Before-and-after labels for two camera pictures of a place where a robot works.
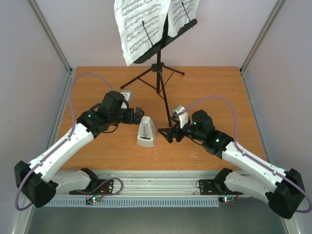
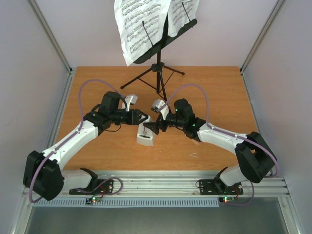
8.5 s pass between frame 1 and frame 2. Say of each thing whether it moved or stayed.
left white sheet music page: stayed
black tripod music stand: stayed
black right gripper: moved
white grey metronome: stayed
